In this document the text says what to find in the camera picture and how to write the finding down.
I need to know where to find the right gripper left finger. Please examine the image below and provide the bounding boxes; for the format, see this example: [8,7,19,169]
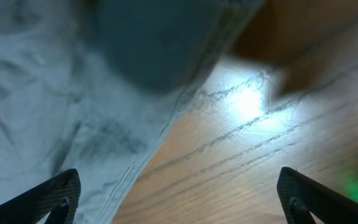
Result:
[0,169,81,224]

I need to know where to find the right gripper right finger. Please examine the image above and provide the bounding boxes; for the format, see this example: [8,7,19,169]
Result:
[277,167,358,224]

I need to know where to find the grey shorts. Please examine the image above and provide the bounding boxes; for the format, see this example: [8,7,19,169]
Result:
[0,0,262,223]

